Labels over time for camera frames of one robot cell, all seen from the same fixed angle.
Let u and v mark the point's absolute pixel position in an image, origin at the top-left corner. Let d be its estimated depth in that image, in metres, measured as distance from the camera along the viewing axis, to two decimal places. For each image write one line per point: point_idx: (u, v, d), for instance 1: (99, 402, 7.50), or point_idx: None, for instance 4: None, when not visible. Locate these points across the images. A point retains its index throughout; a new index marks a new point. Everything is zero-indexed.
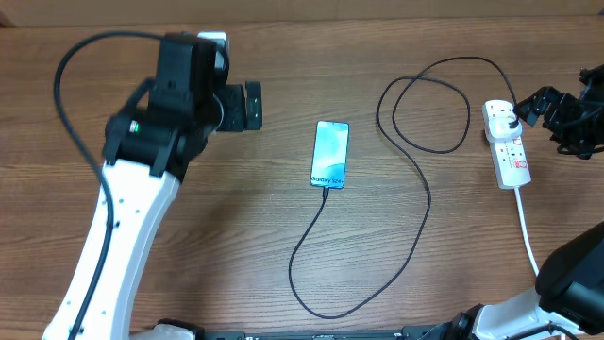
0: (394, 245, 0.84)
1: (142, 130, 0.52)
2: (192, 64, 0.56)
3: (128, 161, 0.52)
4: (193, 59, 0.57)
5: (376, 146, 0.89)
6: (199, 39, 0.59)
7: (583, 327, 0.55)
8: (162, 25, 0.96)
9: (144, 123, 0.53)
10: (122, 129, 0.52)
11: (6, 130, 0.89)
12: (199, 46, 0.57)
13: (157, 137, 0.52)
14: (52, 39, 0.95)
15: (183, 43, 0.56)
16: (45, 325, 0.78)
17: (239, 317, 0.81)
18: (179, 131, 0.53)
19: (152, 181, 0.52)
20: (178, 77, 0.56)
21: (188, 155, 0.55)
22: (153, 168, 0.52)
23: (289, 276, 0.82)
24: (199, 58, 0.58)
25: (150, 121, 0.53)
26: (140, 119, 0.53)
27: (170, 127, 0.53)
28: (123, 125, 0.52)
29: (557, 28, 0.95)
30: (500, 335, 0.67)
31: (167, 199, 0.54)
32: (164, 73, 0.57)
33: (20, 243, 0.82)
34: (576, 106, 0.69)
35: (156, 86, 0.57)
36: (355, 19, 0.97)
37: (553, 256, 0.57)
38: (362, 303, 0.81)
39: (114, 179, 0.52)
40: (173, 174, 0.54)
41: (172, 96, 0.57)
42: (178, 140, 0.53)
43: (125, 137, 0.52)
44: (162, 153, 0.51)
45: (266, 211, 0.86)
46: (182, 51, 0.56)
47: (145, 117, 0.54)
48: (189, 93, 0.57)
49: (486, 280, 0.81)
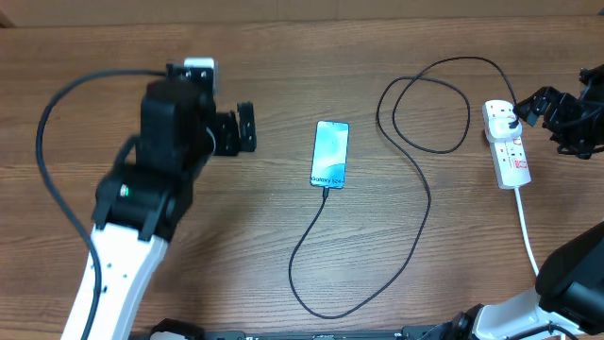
0: (394, 245, 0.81)
1: (132, 195, 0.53)
2: (176, 125, 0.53)
3: (117, 225, 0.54)
4: (176, 118, 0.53)
5: (376, 146, 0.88)
6: (181, 90, 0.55)
7: (583, 326, 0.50)
8: (166, 26, 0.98)
9: (133, 186, 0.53)
10: (112, 194, 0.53)
11: (8, 130, 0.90)
12: (184, 100, 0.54)
13: (145, 201, 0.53)
14: (57, 42, 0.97)
15: (164, 103, 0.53)
16: (46, 325, 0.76)
17: (235, 317, 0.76)
18: (169, 194, 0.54)
19: (139, 246, 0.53)
20: (164, 137, 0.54)
21: (176, 215, 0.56)
22: (140, 233, 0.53)
23: (289, 276, 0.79)
24: (182, 114, 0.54)
25: (139, 183, 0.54)
26: (128, 182, 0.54)
27: (159, 190, 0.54)
28: (111, 190, 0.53)
29: (555, 28, 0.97)
30: (500, 335, 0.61)
31: (155, 262, 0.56)
32: (149, 133, 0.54)
33: (18, 242, 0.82)
34: (575, 106, 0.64)
35: (142, 144, 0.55)
36: (355, 19, 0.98)
37: (555, 252, 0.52)
38: (362, 303, 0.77)
39: (103, 246, 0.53)
40: (160, 235, 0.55)
41: (158, 155, 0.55)
42: (167, 203, 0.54)
43: (116, 201, 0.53)
44: (152, 220, 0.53)
45: (266, 210, 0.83)
46: (166, 112, 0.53)
47: (133, 178, 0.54)
48: (176, 150, 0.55)
49: (486, 280, 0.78)
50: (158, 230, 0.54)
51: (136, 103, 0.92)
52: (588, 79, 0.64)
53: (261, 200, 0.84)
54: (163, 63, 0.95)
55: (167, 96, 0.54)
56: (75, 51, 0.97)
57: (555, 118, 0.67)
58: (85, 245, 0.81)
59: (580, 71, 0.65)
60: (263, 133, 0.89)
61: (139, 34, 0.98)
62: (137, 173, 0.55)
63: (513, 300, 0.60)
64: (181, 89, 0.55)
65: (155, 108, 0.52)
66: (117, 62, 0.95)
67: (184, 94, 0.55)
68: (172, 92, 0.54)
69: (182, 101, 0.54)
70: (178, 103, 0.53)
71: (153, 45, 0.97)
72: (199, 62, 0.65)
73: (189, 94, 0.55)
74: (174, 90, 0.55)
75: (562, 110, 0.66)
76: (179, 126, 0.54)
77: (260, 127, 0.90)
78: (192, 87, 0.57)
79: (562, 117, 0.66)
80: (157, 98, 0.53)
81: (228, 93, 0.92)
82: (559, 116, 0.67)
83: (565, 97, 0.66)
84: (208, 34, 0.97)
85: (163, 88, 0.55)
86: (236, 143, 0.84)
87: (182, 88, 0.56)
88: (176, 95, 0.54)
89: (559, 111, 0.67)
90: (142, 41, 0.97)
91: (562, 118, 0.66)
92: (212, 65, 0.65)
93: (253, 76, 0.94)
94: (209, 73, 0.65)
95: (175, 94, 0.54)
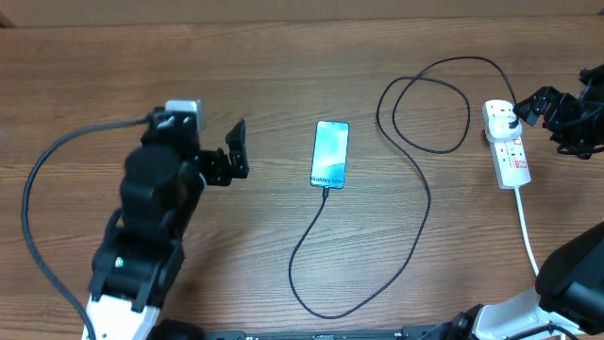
0: (394, 245, 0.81)
1: (127, 265, 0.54)
2: (155, 205, 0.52)
3: (113, 295, 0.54)
4: (156, 198, 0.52)
5: (376, 146, 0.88)
6: (159, 167, 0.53)
7: (583, 327, 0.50)
8: (166, 26, 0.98)
9: (128, 257, 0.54)
10: (108, 265, 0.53)
11: (8, 130, 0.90)
12: (161, 178, 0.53)
13: (140, 272, 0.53)
14: (57, 42, 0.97)
15: (142, 187, 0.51)
16: (45, 325, 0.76)
17: (235, 317, 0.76)
18: (160, 264, 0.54)
19: (132, 316, 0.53)
20: (147, 215, 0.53)
21: (169, 283, 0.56)
22: (134, 302, 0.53)
23: (289, 276, 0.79)
24: (161, 192, 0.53)
25: (133, 255, 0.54)
26: (123, 253, 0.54)
27: (151, 261, 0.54)
28: (106, 263, 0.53)
29: (554, 28, 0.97)
30: (501, 335, 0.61)
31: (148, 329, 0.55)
32: (130, 212, 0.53)
33: (18, 242, 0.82)
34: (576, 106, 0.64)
35: (125, 219, 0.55)
36: (355, 19, 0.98)
37: (554, 254, 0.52)
38: (362, 303, 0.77)
39: (97, 316, 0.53)
40: (153, 304, 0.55)
41: (142, 229, 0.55)
42: (159, 273, 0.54)
43: (110, 273, 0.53)
44: (144, 291, 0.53)
45: (266, 211, 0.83)
46: (143, 196, 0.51)
47: (127, 250, 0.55)
48: (161, 224, 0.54)
49: (487, 281, 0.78)
50: (151, 299, 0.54)
51: (135, 103, 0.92)
52: (588, 79, 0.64)
53: (261, 200, 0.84)
54: (163, 63, 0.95)
55: (146, 176, 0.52)
56: (75, 52, 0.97)
57: (555, 119, 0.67)
58: (85, 244, 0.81)
59: (580, 71, 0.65)
60: (263, 133, 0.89)
61: (139, 34, 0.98)
62: (127, 246, 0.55)
63: (513, 300, 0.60)
64: (160, 164, 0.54)
65: (133, 191, 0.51)
66: (117, 62, 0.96)
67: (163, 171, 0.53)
68: (150, 170, 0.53)
69: (161, 178, 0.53)
70: (157, 183, 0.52)
71: (152, 45, 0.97)
72: (181, 105, 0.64)
73: (169, 169, 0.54)
74: (153, 166, 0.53)
75: (562, 110, 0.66)
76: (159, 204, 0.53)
77: (260, 127, 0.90)
78: (173, 159, 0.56)
79: (562, 118, 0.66)
80: (137, 178, 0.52)
81: (227, 93, 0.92)
82: (559, 116, 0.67)
83: (565, 97, 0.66)
84: (208, 34, 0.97)
85: (142, 166, 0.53)
86: (228, 172, 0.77)
87: (160, 163, 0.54)
88: (154, 175, 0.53)
89: (559, 112, 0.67)
90: (142, 42, 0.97)
91: (562, 119, 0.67)
92: (195, 109, 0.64)
93: (253, 76, 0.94)
94: (192, 117, 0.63)
95: (154, 172, 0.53)
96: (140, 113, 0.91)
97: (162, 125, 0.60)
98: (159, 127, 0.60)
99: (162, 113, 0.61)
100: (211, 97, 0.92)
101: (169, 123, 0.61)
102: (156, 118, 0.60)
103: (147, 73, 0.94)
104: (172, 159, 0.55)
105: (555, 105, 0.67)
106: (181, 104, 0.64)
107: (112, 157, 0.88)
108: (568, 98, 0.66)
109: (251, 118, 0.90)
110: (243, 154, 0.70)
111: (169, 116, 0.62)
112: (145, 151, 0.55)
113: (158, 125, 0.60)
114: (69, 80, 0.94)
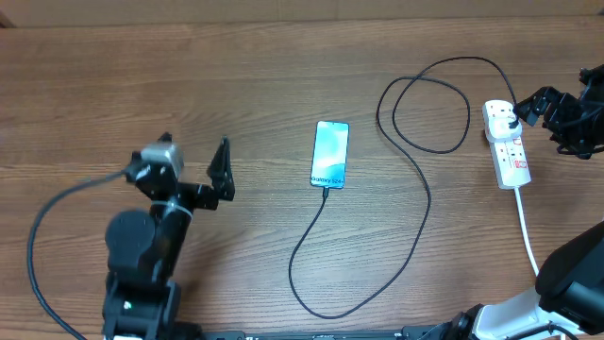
0: (394, 245, 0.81)
1: (134, 309, 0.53)
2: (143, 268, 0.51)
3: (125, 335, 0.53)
4: (142, 263, 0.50)
5: (376, 146, 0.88)
6: (137, 233, 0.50)
7: (583, 326, 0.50)
8: (166, 26, 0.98)
9: (133, 300, 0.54)
10: (113, 312, 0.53)
11: (8, 130, 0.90)
12: (142, 246, 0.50)
13: (145, 314, 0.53)
14: (57, 42, 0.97)
15: (125, 257, 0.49)
16: (46, 325, 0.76)
17: (236, 317, 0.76)
18: (164, 304, 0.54)
19: None
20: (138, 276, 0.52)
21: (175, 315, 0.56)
22: None
23: (289, 276, 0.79)
24: (148, 254, 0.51)
25: (139, 297, 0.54)
26: (128, 296, 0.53)
27: (156, 301, 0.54)
28: (114, 306, 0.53)
29: (554, 28, 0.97)
30: (501, 335, 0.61)
31: None
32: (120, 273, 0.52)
33: (18, 242, 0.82)
34: (576, 106, 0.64)
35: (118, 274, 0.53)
36: (355, 19, 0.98)
37: (555, 253, 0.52)
38: (362, 303, 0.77)
39: None
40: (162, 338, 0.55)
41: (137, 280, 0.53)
42: (164, 312, 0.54)
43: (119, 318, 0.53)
44: (153, 331, 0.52)
45: (266, 211, 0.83)
46: (128, 266, 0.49)
47: (133, 292, 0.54)
48: (154, 280, 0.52)
49: (487, 280, 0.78)
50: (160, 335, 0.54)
51: (135, 103, 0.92)
52: (588, 79, 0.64)
53: (261, 200, 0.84)
54: (163, 63, 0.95)
55: (126, 248, 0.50)
56: (75, 52, 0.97)
57: (555, 119, 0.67)
58: (85, 244, 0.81)
59: (580, 71, 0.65)
60: (263, 133, 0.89)
61: (139, 35, 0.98)
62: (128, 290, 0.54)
63: (513, 300, 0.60)
64: (139, 232, 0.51)
65: (118, 263, 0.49)
66: (117, 62, 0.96)
67: (142, 240, 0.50)
68: (129, 240, 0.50)
69: (143, 246, 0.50)
70: (139, 252, 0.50)
71: (152, 45, 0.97)
72: (156, 155, 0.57)
73: (148, 236, 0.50)
74: (132, 236, 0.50)
75: (562, 110, 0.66)
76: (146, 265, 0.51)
77: (260, 127, 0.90)
78: (152, 220, 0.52)
79: (562, 118, 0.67)
80: (118, 250, 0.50)
81: (227, 93, 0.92)
82: (559, 116, 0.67)
83: (565, 97, 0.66)
84: (208, 35, 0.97)
85: (121, 238, 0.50)
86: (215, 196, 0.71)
87: (140, 230, 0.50)
88: (133, 245, 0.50)
89: (559, 112, 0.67)
90: (142, 42, 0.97)
91: (562, 119, 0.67)
92: (170, 159, 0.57)
93: (253, 76, 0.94)
94: (169, 167, 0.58)
95: (133, 243, 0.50)
96: (140, 113, 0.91)
97: (140, 175, 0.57)
98: (138, 178, 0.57)
99: (138, 164, 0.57)
100: (211, 97, 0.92)
101: (146, 173, 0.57)
102: (132, 172, 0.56)
103: (147, 73, 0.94)
104: (149, 222, 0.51)
105: (556, 105, 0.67)
106: (156, 151, 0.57)
107: (112, 157, 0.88)
108: (569, 99, 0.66)
109: (251, 118, 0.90)
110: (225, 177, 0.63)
111: (145, 164, 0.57)
112: (120, 218, 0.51)
113: (136, 178, 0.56)
114: (69, 80, 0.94)
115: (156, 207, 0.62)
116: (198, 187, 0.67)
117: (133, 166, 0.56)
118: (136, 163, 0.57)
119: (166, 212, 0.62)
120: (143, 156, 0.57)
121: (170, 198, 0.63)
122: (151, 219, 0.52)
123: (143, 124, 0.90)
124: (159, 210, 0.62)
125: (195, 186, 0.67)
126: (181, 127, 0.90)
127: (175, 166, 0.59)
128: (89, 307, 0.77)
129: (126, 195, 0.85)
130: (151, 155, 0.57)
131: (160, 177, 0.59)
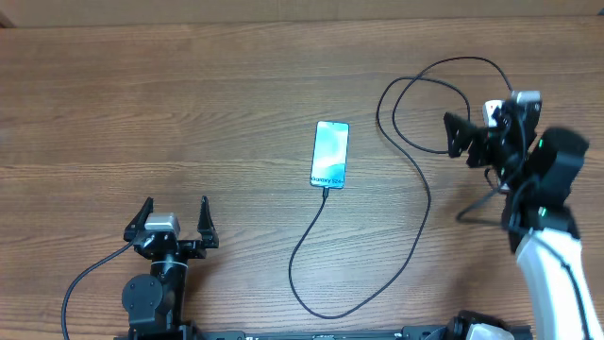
0: (394, 245, 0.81)
1: None
2: (159, 319, 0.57)
3: None
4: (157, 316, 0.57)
5: (376, 146, 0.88)
6: (150, 293, 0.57)
7: None
8: (166, 26, 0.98)
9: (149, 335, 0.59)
10: None
11: (8, 130, 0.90)
12: (156, 305, 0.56)
13: None
14: (58, 42, 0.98)
15: (142, 315, 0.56)
16: (46, 325, 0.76)
17: (236, 317, 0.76)
18: None
19: None
20: (155, 329, 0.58)
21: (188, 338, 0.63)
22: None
23: (289, 276, 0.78)
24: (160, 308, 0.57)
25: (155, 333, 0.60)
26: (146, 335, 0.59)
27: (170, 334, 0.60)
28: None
29: (554, 27, 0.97)
30: None
31: None
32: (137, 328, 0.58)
33: (18, 242, 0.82)
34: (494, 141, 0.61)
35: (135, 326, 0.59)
36: (355, 19, 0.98)
37: None
38: (362, 303, 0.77)
39: None
40: None
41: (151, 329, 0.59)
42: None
43: None
44: None
45: (266, 210, 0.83)
46: (145, 324, 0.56)
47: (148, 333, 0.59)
48: (168, 328, 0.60)
49: (487, 280, 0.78)
50: None
51: (135, 102, 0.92)
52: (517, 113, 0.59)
53: (262, 200, 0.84)
54: (163, 63, 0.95)
55: (142, 310, 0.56)
56: (75, 52, 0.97)
57: (483, 154, 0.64)
58: (84, 244, 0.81)
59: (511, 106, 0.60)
60: (263, 133, 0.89)
61: (139, 35, 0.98)
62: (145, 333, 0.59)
63: None
64: (149, 293, 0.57)
65: (139, 323, 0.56)
66: (117, 63, 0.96)
67: (155, 297, 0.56)
68: (142, 303, 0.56)
69: (156, 303, 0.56)
70: (153, 310, 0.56)
71: (152, 45, 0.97)
72: (158, 225, 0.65)
73: (158, 294, 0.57)
74: (143, 297, 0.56)
75: (493, 145, 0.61)
76: (159, 318, 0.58)
77: (260, 127, 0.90)
78: (159, 281, 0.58)
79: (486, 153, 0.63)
80: (135, 312, 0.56)
81: (227, 93, 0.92)
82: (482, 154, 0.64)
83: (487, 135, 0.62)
84: (208, 34, 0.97)
85: (135, 300, 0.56)
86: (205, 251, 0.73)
87: (149, 291, 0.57)
88: (147, 303, 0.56)
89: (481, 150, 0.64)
90: (142, 42, 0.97)
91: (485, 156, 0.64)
92: (172, 227, 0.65)
93: (253, 76, 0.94)
94: (172, 233, 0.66)
95: (146, 301, 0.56)
96: (140, 113, 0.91)
97: (146, 244, 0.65)
98: (145, 247, 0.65)
99: (143, 234, 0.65)
100: (212, 97, 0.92)
101: (152, 241, 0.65)
102: (140, 243, 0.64)
103: (146, 73, 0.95)
104: (156, 281, 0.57)
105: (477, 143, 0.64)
106: (159, 221, 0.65)
107: (113, 157, 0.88)
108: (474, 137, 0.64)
109: (251, 118, 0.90)
110: (212, 230, 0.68)
111: (150, 234, 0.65)
112: (130, 284, 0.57)
113: (143, 246, 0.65)
114: (69, 79, 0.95)
115: (156, 266, 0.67)
116: (192, 244, 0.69)
117: (141, 238, 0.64)
118: (142, 233, 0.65)
119: (165, 269, 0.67)
120: (147, 227, 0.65)
121: (166, 256, 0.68)
122: (156, 279, 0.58)
123: (143, 124, 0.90)
124: (159, 269, 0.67)
125: (189, 242, 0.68)
126: (181, 127, 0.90)
127: (176, 230, 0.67)
128: (89, 307, 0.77)
129: (127, 195, 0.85)
130: (154, 225, 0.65)
131: (162, 245, 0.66)
